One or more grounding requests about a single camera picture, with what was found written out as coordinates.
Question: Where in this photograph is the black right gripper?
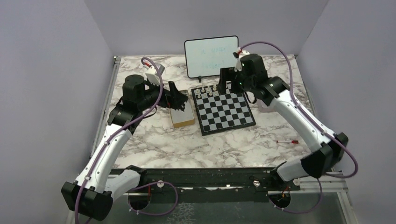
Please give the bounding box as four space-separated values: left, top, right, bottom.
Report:
216 67 254 95

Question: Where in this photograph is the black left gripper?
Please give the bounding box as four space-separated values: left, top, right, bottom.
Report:
138 77 189 111

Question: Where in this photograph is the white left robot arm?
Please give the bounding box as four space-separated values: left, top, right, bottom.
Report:
61 75 189 221

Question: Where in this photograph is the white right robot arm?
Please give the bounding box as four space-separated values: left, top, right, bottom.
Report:
218 54 348 190

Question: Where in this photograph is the pile of black chess pieces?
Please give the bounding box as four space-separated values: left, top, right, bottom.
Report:
176 103 185 112

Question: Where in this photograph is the gold tin tray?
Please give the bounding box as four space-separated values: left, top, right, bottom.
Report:
170 90 195 128

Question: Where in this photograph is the small whiteboard on stand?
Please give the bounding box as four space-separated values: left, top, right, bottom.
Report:
184 35 239 79

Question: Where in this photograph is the black silver chessboard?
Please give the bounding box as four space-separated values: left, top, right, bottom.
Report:
191 85 256 136

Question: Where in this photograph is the pink tin tray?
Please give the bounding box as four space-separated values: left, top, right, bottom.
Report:
257 100 275 113

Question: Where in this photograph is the red white marker pen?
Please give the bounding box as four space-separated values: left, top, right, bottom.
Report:
276 140 299 144

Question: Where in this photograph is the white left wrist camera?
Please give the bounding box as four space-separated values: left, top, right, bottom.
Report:
145 64 165 86

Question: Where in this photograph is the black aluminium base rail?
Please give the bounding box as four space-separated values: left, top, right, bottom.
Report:
74 167 349 205

